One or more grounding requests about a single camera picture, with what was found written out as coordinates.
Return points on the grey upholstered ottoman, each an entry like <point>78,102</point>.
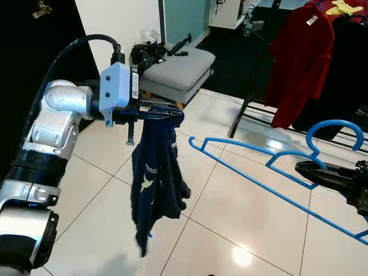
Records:
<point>178,72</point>

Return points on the navy blue shirt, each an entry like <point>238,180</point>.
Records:
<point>155,184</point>

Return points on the white cabinet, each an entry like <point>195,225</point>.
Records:
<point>227,11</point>

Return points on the dark garment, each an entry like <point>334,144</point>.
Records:
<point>351,80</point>

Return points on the blue plastic hanger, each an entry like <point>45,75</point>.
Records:
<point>333,122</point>

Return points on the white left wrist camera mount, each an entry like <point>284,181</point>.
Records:
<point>118,86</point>

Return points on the black clothes rack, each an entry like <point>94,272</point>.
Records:
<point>240,118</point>

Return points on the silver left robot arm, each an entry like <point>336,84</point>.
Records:
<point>52,126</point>

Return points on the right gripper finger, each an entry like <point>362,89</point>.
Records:
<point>328,170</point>
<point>339,186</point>

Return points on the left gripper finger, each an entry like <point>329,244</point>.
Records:
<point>165,117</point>
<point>168,106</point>

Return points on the black door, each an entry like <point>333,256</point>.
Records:
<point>23,57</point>

